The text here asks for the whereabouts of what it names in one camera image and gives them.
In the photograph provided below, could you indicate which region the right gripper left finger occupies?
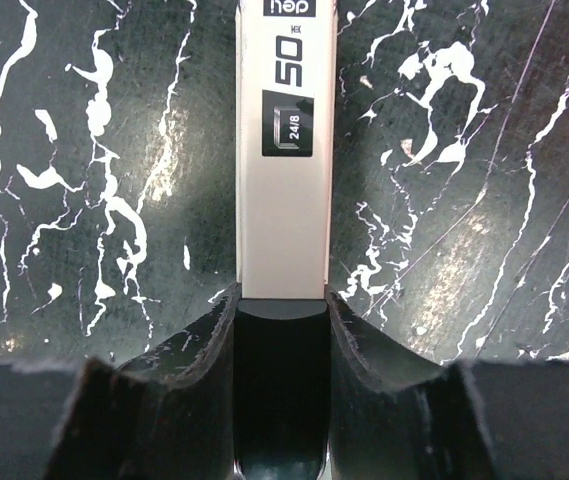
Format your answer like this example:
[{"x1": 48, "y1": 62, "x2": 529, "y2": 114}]
[{"x1": 44, "y1": 283, "x2": 240, "y2": 479}]

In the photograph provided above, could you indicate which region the grey staple magazine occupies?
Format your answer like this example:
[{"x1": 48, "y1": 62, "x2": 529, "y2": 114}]
[{"x1": 233, "y1": 1, "x2": 338, "y2": 479}]

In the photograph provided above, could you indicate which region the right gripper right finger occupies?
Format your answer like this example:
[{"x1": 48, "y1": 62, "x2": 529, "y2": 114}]
[{"x1": 326, "y1": 290, "x2": 499, "y2": 479}]

